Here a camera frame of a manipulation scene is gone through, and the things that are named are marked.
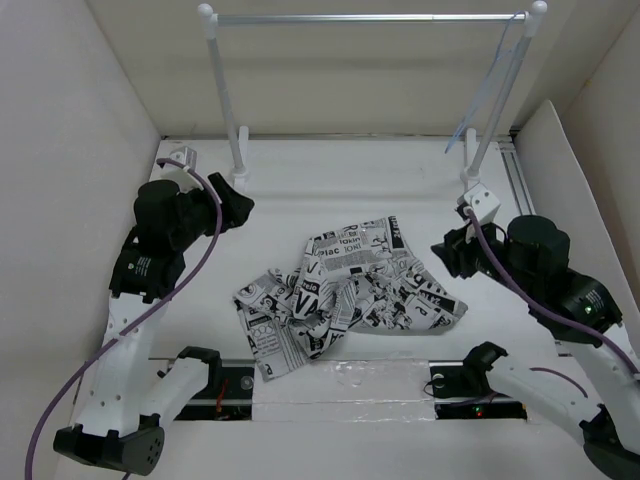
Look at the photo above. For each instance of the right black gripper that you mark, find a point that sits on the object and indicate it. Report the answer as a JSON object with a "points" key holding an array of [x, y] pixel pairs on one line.
{"points": [[455, 250]]}

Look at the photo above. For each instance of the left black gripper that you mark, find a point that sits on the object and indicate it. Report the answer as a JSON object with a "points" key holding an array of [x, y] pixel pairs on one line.
{"points": [[235, 206]]}

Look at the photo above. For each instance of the black white newspaper print trousers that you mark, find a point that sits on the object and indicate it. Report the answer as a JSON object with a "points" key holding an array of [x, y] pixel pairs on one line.
{"points": [[361, 278]]}

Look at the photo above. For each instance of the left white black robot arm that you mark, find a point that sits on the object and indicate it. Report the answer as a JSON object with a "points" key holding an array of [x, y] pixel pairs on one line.
{"points": [[122, 427]]}

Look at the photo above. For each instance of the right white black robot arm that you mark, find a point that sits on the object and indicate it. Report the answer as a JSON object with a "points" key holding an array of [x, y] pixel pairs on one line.
{"points": [[532, 261]]}

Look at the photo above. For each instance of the clear blue plastic hanger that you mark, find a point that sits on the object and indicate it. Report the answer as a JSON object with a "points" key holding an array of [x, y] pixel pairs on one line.
{"points": [[501, 56]]}

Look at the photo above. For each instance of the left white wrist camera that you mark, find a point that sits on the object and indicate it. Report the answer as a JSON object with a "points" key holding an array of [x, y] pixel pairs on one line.
{"points": [[185, 157]]}

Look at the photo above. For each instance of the aluminium rail right side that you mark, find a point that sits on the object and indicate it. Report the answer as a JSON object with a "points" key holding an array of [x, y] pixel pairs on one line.
{"points": [[515, 175]]}

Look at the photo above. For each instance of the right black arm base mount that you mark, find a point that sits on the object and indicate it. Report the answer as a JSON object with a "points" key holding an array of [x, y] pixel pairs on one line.
{"points": [[461, 391]]}

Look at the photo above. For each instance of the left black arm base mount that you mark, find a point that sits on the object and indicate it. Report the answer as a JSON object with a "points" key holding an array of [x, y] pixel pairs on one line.
{"points": [[199, 386]]}

